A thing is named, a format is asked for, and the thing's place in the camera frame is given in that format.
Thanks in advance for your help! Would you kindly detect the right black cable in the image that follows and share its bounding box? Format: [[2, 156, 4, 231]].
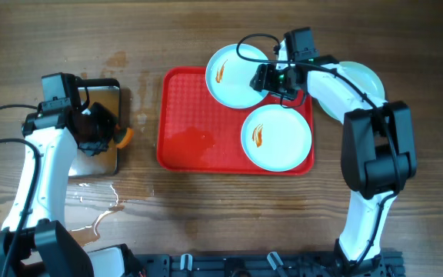
[[235, 33, 401, 270]]

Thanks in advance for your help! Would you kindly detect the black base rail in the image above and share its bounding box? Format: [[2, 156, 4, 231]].
[[128, 251, 405, 277]]

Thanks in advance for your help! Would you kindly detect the white plate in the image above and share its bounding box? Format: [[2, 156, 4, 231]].
[[241, 104, 312, 172], [308, 62, 387, 123], [205, 44, 268, 109]]

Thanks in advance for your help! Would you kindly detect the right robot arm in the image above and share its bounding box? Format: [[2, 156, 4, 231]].
[[250, 27, 418, 276]]

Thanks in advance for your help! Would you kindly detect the orange green sponge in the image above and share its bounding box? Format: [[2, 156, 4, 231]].
[[113, 125, 134, 149]]

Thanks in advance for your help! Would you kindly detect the red plastic tray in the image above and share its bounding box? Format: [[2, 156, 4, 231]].
[[156, 66, 316, 176]]

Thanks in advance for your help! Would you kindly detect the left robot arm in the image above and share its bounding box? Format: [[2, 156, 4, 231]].
[[0, 72, 138, 276]]

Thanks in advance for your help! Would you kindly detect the black metal water pan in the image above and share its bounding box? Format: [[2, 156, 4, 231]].
[[68, 78, 122, 178]]

